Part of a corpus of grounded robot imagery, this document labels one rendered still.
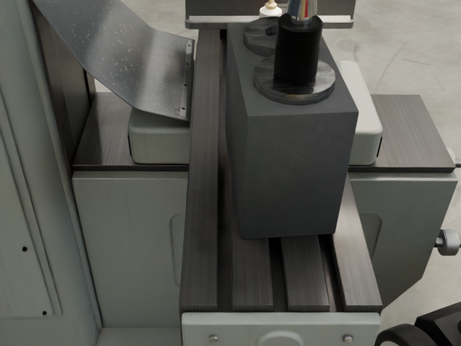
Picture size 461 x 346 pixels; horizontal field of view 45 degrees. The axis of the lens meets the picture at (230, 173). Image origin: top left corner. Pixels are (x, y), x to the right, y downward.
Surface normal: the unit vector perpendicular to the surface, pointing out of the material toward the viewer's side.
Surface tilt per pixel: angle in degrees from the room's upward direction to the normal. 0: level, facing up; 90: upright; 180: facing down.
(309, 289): 0
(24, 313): 88
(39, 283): 88
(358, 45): 0
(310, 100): 90
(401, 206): 90
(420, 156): 0
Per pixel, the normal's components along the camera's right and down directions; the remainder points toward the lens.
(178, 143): 0.01, 0.65
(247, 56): 0.02, -0.76
